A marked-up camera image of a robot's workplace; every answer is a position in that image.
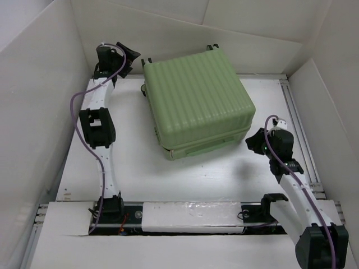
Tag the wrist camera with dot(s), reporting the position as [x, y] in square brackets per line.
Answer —
[101, 45]
[279, 123]

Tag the white foam base cover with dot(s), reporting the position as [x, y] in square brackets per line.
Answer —
[192, 217]

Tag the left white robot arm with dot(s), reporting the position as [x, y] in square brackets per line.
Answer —
[98, 128]

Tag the green suitcase blue lining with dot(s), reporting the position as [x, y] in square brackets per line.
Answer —
[197, 102]

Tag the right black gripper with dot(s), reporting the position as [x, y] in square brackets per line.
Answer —
[253, 142]

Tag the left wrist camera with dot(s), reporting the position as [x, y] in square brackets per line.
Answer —
[101, 45]

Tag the black metal base rail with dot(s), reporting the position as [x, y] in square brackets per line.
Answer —
[255, 222]

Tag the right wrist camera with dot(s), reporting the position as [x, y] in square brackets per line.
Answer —
[279, 123]

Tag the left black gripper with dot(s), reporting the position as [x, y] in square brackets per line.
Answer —
[130, 55]

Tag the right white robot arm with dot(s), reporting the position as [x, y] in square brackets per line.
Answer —
[318, 241]

